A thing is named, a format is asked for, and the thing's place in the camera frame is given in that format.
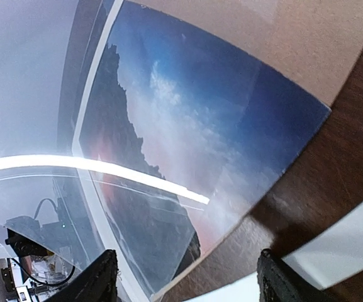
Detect landscape photo print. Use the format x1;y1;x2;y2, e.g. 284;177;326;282
72;1;330;298

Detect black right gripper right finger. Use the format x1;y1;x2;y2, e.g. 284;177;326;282
257;249;321;301

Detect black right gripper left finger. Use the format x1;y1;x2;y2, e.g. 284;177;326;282
45;249;118;302

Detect brown cardboard backing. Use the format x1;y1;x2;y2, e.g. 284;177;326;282
142;0;363;106

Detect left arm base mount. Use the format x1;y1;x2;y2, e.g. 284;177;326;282
0;198;75;302

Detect clear acrylic sheet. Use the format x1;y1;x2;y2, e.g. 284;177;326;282
0;0;251;302

